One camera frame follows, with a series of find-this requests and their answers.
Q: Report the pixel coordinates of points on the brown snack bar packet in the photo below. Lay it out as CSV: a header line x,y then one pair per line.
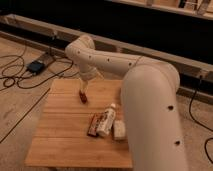
x,y
92,130

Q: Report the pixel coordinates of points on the white plastic bottle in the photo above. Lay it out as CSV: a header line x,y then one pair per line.
x,y
107,120

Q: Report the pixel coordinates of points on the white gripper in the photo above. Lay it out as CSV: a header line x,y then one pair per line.
x,y
85,79

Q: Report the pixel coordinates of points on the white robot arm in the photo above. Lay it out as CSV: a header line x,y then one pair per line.
x,y
148,101

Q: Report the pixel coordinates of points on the long wooden shelf frame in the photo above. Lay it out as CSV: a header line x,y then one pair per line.
x,y
36,32

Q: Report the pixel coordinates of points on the wooden table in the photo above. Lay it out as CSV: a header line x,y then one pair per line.
x,y
61,138

